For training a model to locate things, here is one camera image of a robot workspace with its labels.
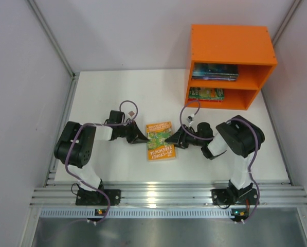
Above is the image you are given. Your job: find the purple Robinson Crusoe book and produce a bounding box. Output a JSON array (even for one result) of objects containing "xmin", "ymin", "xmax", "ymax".
[{"xmin": 191, "ymin": 76, "xmax": 238, "ymax": 81}]

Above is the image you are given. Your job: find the aluminium front rail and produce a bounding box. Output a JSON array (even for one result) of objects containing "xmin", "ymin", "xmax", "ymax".
[{"xmin": 30, "ymin": 182, "xmax": 307, "ymax": 208}]

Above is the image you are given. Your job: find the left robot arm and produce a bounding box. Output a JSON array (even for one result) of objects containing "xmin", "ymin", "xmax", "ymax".
[{"xmin": 54, "ymin": 110, "xmax": 149, "ymax": 201}]

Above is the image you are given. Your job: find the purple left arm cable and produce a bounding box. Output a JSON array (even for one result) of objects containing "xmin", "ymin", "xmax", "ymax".
[{"xmin": 65, "ymin": 100, "xmax": 140, "ymax": 224}]

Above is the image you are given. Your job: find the perforated metal cable tray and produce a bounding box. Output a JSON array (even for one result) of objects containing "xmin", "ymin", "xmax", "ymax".
[{"xmin": 39, "ymin": 208, "xmax": 302, "ymax": 219}]

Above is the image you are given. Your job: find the red treehouse book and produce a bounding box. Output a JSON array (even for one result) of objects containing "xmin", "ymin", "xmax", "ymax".
[{"xmin": 188, "ymin": 98, "xmax": 224, "ymax": 102}]

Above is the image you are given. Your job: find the orange green treehouse book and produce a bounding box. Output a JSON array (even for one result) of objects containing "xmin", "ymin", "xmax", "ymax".
[{"xmin": 146, "ymin": 121, "xmax": 176, "ymax": 162}]

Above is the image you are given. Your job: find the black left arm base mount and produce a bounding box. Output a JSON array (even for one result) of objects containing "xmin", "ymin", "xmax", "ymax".
[{"xmin": 75, "ymin": 188, "xmax": 121, "ymax": 206}]

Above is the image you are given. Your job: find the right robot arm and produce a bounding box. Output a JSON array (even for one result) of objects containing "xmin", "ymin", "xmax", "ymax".
[{"xmin": 165, "ymin": 115, "xmax": 265, "ymax": 209}]

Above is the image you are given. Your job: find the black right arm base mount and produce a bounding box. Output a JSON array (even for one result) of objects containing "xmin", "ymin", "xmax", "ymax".
[{"xmin": 211, "ymin": 188, "xmax": 258, "ymax": 208}]

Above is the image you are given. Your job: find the aluminium right frame post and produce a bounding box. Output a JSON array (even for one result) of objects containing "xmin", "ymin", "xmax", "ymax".
[{"xmin": 272, "ymin": 0, "xmax": 303, "ymax": 46}]

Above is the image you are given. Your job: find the aluminium frame post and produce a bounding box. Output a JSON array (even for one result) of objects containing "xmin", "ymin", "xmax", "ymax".
[
  {"xmin": 272, "ymin": 0, "xmax": 303, "ymax": 46},
  {"xmin": 24, "ymin": 0, "xmax": 77, "ymax": 78}
]

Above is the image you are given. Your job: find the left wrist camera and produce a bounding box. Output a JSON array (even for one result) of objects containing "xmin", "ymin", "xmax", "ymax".
[{"xmin": 127, "ymin": 111, "xmax": 136, "ymax": 119}]

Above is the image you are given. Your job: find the aluminium left frame post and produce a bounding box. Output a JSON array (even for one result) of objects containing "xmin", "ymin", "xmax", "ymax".
[{"xmin": 24, "ymin": 0, "xmax": 77, "ymax": 78}]

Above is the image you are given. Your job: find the orange wooden shelf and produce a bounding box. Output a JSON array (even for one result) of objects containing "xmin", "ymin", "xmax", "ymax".
[{"xmin": 186, "ymin": 24, "xmax": 277, "ymax": 110}]

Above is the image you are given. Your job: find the blue ocean cover book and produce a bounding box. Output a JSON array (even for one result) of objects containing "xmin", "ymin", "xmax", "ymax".
[{"xmin": 192, "ymin": 63, "xmax": 239, "ymax": 77}]

